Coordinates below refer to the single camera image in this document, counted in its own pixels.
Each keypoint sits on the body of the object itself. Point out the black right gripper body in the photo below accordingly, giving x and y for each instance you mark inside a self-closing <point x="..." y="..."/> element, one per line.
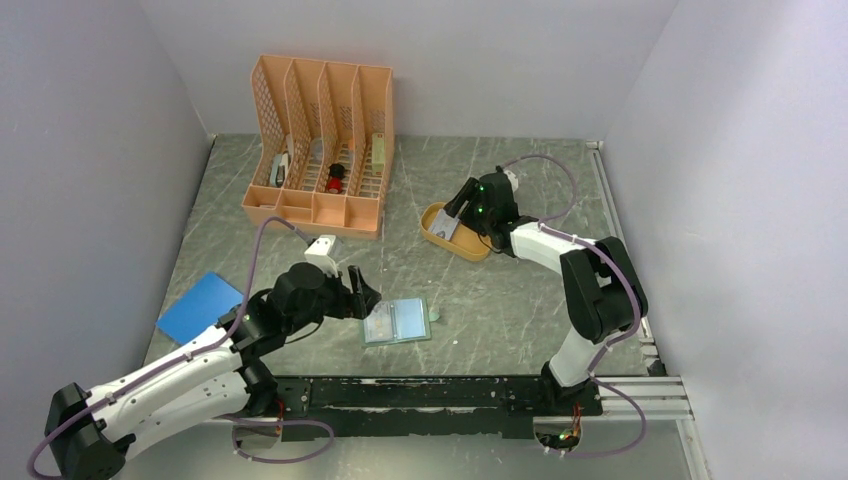
<point x="476" y="216"/>

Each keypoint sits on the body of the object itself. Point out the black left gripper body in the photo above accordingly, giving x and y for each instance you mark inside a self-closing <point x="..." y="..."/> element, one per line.
<point x="331" y="300"/>

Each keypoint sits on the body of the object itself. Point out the white VIP credit card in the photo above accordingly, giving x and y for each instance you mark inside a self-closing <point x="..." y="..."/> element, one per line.
<point x="379" y="326"/>

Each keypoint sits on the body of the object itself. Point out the light blue credit card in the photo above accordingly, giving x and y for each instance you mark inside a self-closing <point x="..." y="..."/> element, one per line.
<point x="410" y="318"/>

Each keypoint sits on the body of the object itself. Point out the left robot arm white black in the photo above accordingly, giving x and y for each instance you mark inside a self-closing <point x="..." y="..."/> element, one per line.
<point x="93" y="433"/>

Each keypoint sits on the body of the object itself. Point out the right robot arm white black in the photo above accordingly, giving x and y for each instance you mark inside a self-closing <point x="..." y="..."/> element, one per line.
<point x="603" y="294"/>

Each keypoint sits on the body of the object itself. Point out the card in yellow tray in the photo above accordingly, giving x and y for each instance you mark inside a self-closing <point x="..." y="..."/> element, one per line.
<point x="443" y="225"/>

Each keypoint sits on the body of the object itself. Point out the yellow oval tray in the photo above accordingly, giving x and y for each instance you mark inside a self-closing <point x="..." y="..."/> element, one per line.
<point x="464" y="242"/>

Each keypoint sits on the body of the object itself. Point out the blue notebook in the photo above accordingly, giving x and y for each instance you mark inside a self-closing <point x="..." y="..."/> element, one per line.
<point x="200" y="307"/>

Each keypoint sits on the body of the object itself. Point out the pale green eraser box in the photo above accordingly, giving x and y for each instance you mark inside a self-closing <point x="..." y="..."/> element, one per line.
<point x="378" y="155"/>

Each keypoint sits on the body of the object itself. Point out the red black small bottle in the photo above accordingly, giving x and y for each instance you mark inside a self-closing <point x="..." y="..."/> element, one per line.
<point x="336" y="175"/>

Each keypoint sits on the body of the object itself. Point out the grey white utility knife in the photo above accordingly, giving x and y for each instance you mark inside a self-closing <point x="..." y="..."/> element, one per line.
<point x="279" y="169"/>

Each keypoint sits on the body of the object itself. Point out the peach plastic file organizer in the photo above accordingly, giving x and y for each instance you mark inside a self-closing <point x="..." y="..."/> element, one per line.
<point x="322" y="112"/>

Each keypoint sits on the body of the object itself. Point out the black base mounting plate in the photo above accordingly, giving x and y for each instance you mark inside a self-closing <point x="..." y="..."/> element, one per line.
<point x="421" y="405"/>

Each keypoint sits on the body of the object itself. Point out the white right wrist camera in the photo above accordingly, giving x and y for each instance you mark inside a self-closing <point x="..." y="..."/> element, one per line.
<point x="513" y="180"/>

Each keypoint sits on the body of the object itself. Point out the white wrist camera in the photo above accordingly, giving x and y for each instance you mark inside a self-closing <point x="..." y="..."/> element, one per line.
<point x="513" y="180"/>
<point x="322" y="252"/>

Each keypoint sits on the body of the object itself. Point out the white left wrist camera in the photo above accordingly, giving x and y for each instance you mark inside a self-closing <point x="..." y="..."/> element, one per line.
<point x="322" y="252"/>

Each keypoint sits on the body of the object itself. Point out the aluminium rail frame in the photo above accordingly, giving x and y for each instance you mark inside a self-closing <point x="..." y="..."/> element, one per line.
<point x="651" y="398"/>

